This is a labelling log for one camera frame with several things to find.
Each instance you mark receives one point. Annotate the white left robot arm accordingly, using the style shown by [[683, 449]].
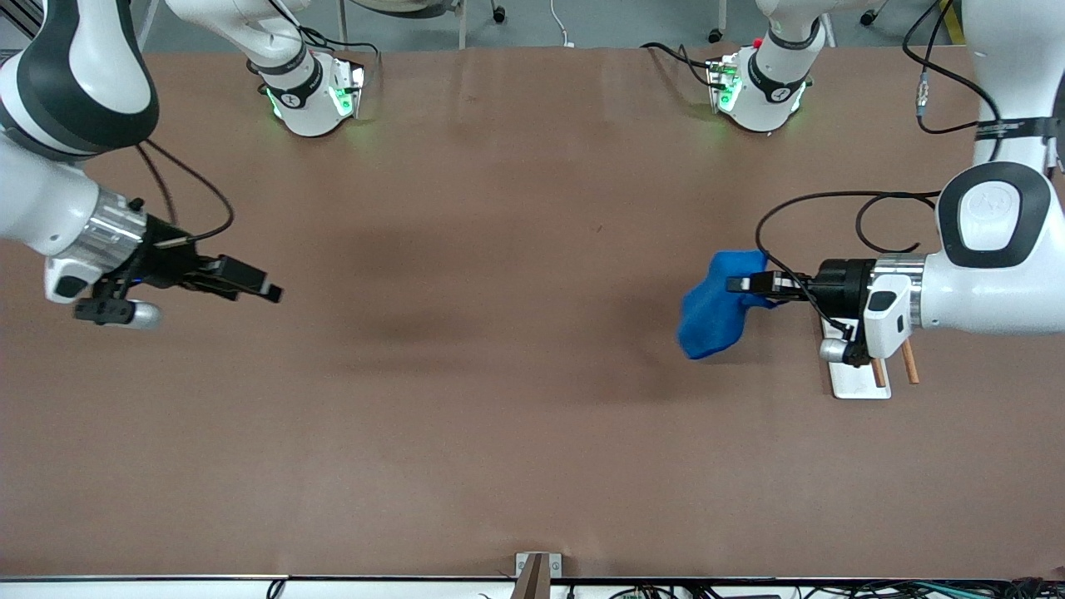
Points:
[[990, 283]]

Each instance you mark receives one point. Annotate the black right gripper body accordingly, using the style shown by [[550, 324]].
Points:
[[166, 259]]

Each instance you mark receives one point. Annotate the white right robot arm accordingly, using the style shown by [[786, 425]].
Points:
[[66, 83]]

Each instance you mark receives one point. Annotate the grey chair base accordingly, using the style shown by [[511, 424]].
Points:
[[408, 7]]

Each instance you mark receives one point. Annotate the blue microfibre towel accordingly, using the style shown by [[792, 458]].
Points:
[[715, 316]]

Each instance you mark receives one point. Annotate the white towel rack wooden bars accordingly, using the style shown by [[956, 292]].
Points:
[[857, 381]]

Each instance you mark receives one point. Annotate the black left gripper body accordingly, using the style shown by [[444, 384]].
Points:
[[842, 284]]

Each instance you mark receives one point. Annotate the aluminium frame post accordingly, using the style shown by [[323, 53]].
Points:
[[21, 17]]

